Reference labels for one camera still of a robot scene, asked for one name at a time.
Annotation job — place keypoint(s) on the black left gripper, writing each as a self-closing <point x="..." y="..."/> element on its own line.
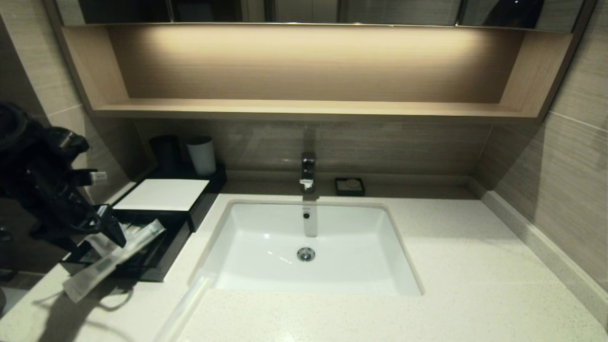
<point x="66" y="209"/>

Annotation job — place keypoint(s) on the short clear toothbrush packet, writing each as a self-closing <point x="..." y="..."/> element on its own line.
<point x="118" y="259"/>

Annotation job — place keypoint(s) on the black pull-out drawer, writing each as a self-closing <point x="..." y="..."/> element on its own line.
<point x="166" y="247"/>

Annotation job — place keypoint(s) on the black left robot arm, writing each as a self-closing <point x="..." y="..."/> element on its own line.
<point x="33" y="161"/>

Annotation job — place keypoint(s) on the black box with white lid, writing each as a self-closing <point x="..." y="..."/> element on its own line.
<point x="164" y="194"/>

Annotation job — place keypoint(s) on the black cup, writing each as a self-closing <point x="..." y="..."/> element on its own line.
<point x="165" y="154"/>

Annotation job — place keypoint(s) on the white cup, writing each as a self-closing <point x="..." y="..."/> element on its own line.
<point x="202" y="156"/>

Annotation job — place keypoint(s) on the chrome sink drain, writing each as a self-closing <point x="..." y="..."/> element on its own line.
<point x="306" y="254"/>

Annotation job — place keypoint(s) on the white ceramic sink basin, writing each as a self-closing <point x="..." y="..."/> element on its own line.
<point x="308" y="237"/>

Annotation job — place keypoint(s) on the chrome faucet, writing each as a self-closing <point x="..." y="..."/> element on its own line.
<point x="308" y="171"/>

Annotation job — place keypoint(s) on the black soap dish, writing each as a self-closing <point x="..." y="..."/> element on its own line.
<point x="339" y="190"/>

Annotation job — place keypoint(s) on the small beige soap bar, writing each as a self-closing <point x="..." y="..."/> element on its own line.
<point x="352" y="183"/>

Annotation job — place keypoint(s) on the mirror cabinet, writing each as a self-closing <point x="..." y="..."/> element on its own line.
<point x="380" y="12"/>

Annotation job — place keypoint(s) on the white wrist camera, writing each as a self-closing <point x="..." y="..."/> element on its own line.
<point x="99" y="178"/>

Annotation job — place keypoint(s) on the wooden wall shelf niche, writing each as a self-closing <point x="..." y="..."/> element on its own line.
<point x="304" y="71"/>

